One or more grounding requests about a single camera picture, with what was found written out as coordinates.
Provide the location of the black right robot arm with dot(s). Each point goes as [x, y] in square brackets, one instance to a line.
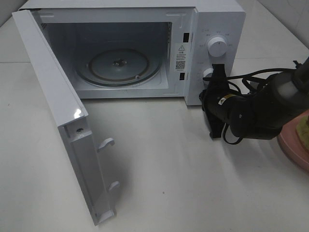
[255, 105]

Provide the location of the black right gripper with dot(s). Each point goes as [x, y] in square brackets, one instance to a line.
[213, 99]

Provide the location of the toast sandwich with lettuce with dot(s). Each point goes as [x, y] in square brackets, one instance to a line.
[302, 130]

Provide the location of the white microwave oven body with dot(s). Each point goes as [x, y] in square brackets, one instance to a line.
[177, 30]

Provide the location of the white lower timer knob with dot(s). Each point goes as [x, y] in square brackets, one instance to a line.
[207, 74]

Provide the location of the white upper power knob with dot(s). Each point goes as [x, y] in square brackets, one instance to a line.
[217, 46]

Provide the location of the glass microwave turntable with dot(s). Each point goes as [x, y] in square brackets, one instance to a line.
[117, 67]

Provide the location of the white microwave door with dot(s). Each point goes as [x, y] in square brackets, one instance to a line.
[69, 115]

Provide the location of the pink round plate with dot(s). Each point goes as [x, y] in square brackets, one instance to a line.
[291, 145]

